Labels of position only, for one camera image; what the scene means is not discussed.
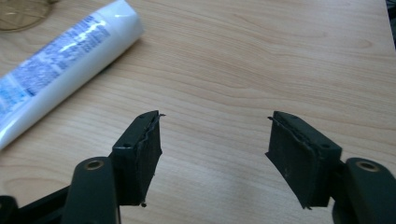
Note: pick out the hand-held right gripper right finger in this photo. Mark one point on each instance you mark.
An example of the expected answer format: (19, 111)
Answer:
(299, 165)

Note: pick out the white blue toothpaste tube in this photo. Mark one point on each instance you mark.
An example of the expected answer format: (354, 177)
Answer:
(62, 65)

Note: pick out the amber transparent cup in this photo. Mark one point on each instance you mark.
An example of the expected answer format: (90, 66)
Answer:
(21, 14)

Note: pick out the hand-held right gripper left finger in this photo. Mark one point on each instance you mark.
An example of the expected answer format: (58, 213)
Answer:
(137, 161)

